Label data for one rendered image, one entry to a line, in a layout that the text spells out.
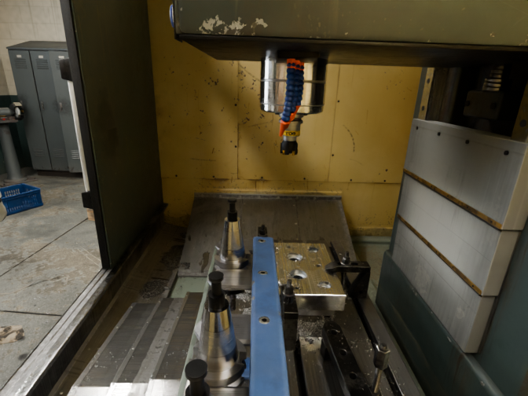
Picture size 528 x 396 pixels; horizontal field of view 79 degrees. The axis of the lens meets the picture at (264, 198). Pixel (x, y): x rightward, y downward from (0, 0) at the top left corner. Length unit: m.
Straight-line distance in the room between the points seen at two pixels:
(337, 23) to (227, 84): 1.36
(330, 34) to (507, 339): 0.73
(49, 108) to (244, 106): 4.34
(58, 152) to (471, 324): 5.65
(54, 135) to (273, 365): 5.65
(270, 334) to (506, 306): 0.62
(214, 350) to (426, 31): 0.50
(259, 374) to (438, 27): 0.51
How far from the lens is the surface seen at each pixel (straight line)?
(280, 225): 1.79
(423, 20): 0.56
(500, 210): 0.83
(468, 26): 0.59
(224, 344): 0.36
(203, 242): 1.73
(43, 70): 5.81
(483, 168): 0.87
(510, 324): 0.91
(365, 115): 1.94
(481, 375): 1.01
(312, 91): 0.77
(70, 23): 1.24
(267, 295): 0.47
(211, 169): 1.91
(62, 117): 5.65
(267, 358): 0.39
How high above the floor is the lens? 1.51
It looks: 20 degrees down
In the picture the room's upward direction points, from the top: 2 degrees clockwise
